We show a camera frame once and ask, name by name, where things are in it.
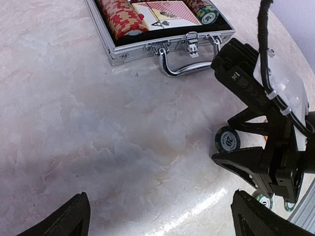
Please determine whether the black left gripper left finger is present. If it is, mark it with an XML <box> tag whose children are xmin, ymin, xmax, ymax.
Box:
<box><xmin>19</xmin><ymin>192</ymin><xmax>91</xmax><ymax>236</ymax></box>

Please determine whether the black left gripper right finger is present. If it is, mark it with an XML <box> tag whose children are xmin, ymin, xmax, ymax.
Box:
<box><xmin>231</xmin><ymin>190</ymin><xmax>313</xmax><ymax>236</ymax></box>

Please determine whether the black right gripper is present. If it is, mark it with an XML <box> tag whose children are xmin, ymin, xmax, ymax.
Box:
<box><xmin>211</xmin><ymin>107</ymin><xmax>304</xmax><ymax>203</ymax></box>

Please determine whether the aluminium poker set case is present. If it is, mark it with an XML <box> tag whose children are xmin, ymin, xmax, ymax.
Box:
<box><xmin>87</xmin><ymin>0</ymin><xmax>235</xmax><ymax>77</ymax></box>

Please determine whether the green poker chip stack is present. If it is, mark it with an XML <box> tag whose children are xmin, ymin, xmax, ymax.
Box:
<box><xmin>196</xmin><ymin>5</ymin><xmax>219</xmax><ymax>25</ymax></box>

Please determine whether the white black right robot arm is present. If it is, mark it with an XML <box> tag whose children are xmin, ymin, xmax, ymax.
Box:
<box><xmin>212</xmin><ymin>108</ymin><xmax>315</xmax><ymax>203</ymax></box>

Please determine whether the orange big blind button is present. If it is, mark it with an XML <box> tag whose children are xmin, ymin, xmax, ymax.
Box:
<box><xmin>264</xmin><ymin>119</ymin><xmax>268</xmax><ymax>142</ymax></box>

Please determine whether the right chip row in case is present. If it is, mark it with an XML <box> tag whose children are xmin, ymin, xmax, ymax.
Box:
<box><xmin>184</xmin><ymin>0</ymin><xmax>213</xmax><ymax>12</ymax></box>

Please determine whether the chip row in case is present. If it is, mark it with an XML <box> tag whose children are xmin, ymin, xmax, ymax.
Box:
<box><xmin>184</xmin><ymin>0</ymin><xmax>213</xmax><ymax>12</ymax></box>
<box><xmin>95</xmin><ymin>0</ymin><xmax>149</xmax><ymax>40</ymax></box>

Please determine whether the red playing card deck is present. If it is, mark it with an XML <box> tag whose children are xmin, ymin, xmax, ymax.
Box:
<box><xmin>131</xmin><ymin>0</ymin><xmax>201</xmax><ymax>31</ymax></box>

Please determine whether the left chip row in case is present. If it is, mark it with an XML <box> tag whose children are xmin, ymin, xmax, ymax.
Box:
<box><xmin>95</xmin><ymin>0</ymin><xmax>149</xmax><ymax>40</ymax></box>

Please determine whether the front aluminium rail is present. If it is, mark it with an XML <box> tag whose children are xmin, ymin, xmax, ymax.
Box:
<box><xmin>288</xmin><ymin>180</ymin><xmax>315</xmax><ymax>234</ymax></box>

